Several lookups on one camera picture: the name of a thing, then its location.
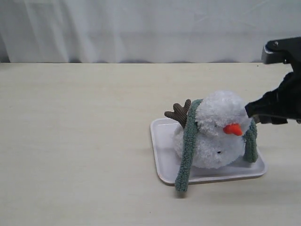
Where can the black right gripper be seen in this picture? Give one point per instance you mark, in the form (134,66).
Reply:
(280,105)

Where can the green knitted cloth piece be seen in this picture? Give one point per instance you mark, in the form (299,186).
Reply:
(188,146)

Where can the white plastic tray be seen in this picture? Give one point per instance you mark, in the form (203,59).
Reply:
(167,162)

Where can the white backdrop curtain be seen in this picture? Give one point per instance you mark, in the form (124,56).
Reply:
(143,31)

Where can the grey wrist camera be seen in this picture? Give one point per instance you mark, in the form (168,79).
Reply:
(282,51)

